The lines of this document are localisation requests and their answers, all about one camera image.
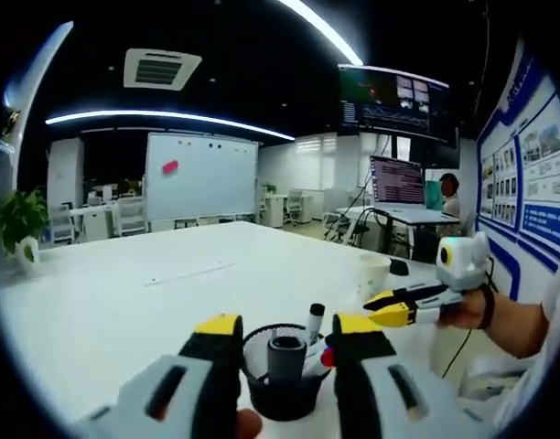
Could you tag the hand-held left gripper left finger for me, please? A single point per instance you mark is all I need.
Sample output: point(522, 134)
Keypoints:
point(133, 411)

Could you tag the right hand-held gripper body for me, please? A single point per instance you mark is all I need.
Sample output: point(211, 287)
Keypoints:
point(465, 263)

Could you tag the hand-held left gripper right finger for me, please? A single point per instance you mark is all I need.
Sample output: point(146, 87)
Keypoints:
point(376, 411)

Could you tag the red whiteboard marker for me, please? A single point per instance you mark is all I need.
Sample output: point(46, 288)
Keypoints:
point(326, 360)

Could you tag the black whiteboard marker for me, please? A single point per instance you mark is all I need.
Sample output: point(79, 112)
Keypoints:
point(315, 320)

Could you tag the black mesh pen holder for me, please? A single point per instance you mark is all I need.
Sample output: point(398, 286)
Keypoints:
point(284, 402)

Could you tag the large standing whiteboard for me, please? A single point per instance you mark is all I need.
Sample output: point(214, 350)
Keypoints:
point(202, 183)

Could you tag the red whiteboard eraser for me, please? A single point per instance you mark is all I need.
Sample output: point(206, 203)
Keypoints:
point(170, 166)

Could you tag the person's right hand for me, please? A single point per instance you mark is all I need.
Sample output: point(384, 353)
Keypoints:
point(467, 315)

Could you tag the person's left hand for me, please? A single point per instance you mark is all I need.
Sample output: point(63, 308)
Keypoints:
point(249, 423)

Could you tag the black computer mouse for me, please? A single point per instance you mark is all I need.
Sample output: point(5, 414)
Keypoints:
point(399, 267)

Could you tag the black wristband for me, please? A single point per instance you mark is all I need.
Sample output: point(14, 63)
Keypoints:
point(488, 308)

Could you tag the white standing desk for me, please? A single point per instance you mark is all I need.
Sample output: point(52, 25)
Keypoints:
point(422, 216)

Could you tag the green panel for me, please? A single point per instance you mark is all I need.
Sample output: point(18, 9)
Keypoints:
point(432, 196)

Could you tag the laptop with purple screen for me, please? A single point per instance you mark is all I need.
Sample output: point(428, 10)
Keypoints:
point(396, 180)

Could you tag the black monitor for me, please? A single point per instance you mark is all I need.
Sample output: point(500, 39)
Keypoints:
point(444, 157)

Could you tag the person's white clothing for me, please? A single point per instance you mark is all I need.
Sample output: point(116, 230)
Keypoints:
point(550, 366)

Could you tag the white office chair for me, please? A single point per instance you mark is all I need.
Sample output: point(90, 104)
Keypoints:
point(294, 206)
point(62, 223)

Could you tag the green potted plant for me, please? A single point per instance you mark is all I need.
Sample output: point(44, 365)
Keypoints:
point(19, 215)

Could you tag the curved ceiling light strip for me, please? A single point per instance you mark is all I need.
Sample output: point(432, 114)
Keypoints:
point(326, 28)
point(170, 114)

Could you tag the gold trophies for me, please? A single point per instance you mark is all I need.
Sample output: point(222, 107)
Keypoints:
point(10, 121)

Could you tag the ceiling air conditioner vent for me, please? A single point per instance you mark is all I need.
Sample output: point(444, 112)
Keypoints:
point(161, 68)

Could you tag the white curved display shelf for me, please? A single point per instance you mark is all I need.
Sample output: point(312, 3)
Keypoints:
point(33, 91)

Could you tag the blue white wall poster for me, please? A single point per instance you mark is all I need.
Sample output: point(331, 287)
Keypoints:
point(536, 183)

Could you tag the large dark wall screen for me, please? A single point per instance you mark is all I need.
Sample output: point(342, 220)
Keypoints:
point(390, 105)

